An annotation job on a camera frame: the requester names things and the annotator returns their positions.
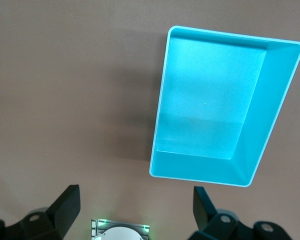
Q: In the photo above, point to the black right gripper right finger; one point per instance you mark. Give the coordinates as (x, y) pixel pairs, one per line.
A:
(210, 225)

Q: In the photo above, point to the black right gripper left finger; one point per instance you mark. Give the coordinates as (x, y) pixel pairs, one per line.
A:
(55, 220)

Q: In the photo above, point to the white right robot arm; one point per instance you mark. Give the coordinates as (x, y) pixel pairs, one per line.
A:
(120, 234)

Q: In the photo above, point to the blue plastic box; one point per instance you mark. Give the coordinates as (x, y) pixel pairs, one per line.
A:
(202, 100)

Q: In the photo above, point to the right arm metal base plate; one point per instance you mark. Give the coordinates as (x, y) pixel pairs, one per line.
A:
(100, 223)

